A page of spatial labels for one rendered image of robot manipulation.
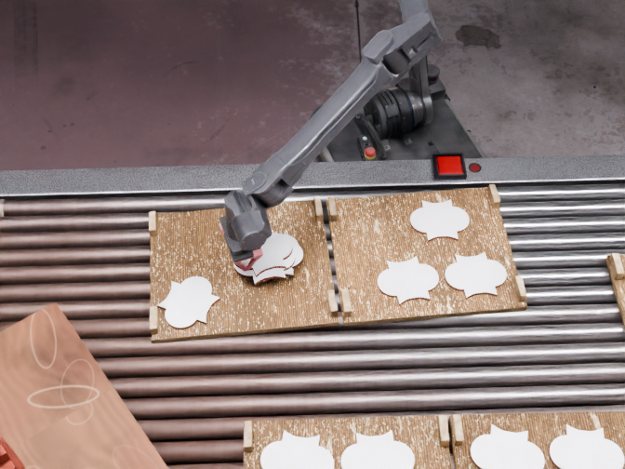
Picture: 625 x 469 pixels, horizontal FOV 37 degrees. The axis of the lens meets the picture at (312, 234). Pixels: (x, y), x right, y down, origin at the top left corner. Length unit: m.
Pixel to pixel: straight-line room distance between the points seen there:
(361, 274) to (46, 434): 0.76
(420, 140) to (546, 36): 1.09
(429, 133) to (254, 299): 1.46
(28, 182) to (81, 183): 0.13
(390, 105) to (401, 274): 1.19
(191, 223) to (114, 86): 1.80
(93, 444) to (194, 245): 0.57
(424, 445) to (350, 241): 0.53
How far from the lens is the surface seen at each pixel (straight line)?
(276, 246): 2.11
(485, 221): 2.24
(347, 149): 3.30
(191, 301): 2.08
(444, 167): 2.35
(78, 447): 1.85
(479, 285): 2.12
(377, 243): 2.17
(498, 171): 2.38
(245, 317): 2.06
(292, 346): 2.04
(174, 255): 2.17
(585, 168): 2.44
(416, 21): 1.95
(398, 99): 3.24
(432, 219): 2.22
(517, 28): 4.23
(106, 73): 4.02
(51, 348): 1.96
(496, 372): 2.04
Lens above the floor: 2.67
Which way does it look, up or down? 53 degrees down
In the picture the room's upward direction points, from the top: straight up
